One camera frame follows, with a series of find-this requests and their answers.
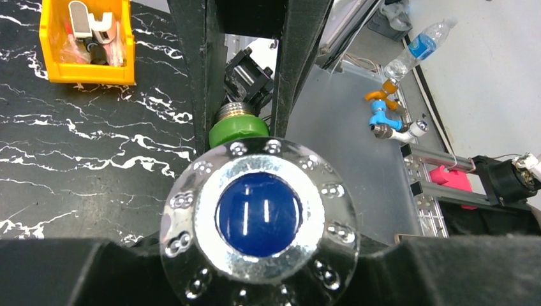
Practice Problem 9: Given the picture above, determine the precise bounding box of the white part in bin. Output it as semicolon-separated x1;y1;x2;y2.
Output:
88;11;117;44

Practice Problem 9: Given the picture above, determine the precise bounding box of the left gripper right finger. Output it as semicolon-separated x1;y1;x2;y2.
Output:
338;236;540;305

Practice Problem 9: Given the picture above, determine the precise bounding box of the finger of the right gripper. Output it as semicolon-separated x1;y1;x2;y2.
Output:
168;0;227;156
270;1;332;137

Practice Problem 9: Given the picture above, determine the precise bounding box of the green water faucet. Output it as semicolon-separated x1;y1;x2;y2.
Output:
159;102;360;305

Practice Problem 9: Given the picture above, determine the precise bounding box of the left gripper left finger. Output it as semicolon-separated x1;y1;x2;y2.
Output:
1;237;181;305

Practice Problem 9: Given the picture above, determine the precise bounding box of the orange parts bin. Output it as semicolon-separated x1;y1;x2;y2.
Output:
39;1;135;85

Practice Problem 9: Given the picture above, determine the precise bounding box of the pink plastic part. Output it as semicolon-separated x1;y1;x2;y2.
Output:
429;165;472;193

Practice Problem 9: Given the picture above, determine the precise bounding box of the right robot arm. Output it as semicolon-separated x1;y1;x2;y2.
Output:
168;0;332;154

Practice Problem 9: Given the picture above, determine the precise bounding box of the plastic water bottle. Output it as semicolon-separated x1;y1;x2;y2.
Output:
383;17;458;82

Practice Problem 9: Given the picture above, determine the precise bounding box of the orange blue faucet pile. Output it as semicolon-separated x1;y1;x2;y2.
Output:
364;78;429;143

